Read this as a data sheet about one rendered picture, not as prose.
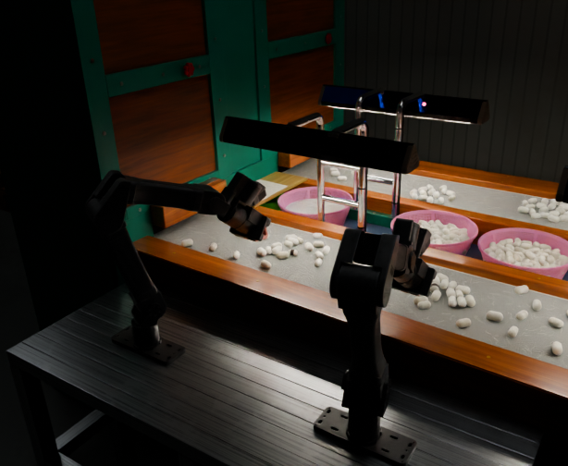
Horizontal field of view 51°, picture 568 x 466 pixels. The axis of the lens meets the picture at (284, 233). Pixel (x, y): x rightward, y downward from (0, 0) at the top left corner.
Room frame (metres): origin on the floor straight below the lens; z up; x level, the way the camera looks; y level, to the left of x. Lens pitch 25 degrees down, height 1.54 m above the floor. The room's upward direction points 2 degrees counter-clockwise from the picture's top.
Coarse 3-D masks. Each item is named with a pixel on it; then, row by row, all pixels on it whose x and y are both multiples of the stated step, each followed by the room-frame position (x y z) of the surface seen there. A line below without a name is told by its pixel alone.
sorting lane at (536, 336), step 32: (192, 224) 1.83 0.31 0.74; (224, 224) 1.82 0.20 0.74; (224, 256) 1.58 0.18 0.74; (256, 256) 1.57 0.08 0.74; (320, 288) 1.37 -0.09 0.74; (480, 288) 1.34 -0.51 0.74; (512, 288) 1.33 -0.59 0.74; (416, 320) 1.20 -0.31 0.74; (448, 320) 1.20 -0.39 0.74; (480, 320) 1.19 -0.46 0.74; (512, 320) 1.19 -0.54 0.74; (544, 320) 1.18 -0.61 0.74; (544, 352) 1.06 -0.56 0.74
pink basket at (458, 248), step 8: (400, 216) 1.77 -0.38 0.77; (408, 216) 1.79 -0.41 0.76; (416, 216) 1.80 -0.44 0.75; (424, 216) 1.80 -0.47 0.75; (432, 216) 1.80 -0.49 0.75; (440, 216) 1.79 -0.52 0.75; (448, 216) 1.78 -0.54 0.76; (456, 216) 1.76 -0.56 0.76; (464, 216) 1.74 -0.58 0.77; (392, 224) 1.72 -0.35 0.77; (456, 224) 1.75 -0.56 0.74; (464, 224) 1.73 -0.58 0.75; (472, 224) 1.70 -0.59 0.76; (472, 232) 1.67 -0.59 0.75; (464, 240) 1.57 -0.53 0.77; (472, 240) 1.60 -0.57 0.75; (440, 248) 1.55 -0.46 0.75; (448, 248) 1.55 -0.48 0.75; (456, 248) 1.56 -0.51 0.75; (464, 248) 1.58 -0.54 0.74
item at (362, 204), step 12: (300, 120) 1.68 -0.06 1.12; (312, 120) 1.73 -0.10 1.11; (360, 120) 1.66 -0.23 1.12; (336, 132) 1.56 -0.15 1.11; (360, 132) 1.69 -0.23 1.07; (324, 168) 1.78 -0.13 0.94; (348, 168) 1.71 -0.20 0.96; (360, 168) 1.69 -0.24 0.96; (324, 180) 1.78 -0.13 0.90; (360, 180) 1.69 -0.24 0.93; (324, 192) 1.78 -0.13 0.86; (360, 192) 1.69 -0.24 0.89; (324, 204) 1.78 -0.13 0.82; (348, 204) 1.71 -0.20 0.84; (360, 204) 1.69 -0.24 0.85; (324, 216) 1.78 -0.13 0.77; (360, 216) 1.69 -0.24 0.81; (360, 228) 1.69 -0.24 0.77
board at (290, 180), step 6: (270, 174) 2.21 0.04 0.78; (276, 174) 2.21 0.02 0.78; (282, 174) 2.21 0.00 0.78; (288, 174) 2.20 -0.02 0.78; (270, 180) 2.14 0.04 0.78; (276, 180) 2.13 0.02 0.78; (282, 180) 2.13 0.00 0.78; (288, 180) 2.13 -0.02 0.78; (294, 180) 2.13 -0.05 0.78; (300, 180) 2.12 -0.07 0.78; (288, 186) 2.07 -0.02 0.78; (294, 186) 2.09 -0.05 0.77; (276, 192) 2.01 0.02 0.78; (282, 192) 2.03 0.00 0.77; (270, 198) 1.97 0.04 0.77; (258, 204) 1.91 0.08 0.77
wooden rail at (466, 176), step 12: (420, 168) 2.25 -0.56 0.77; (432, 168) 2.24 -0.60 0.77; (444, 168) 2.24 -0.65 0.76; (456, 168) 2.23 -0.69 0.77; (468, 168) 2.23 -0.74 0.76; (456, 180) 2.14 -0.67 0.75; (468, 180) 2.11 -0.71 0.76; (480, 180) 2.09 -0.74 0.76; (492, 180) 2.08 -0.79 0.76; (504, 180) 2.07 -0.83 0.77; (516, 180) 2.07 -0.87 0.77; (528, 180) 2.06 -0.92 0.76; (540, 180) 2.06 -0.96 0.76; (516, 192) 2.01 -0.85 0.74; (528, 192) 1.98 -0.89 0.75; (540, 192) 1.96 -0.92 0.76; (552, 192) 1.94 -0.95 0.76
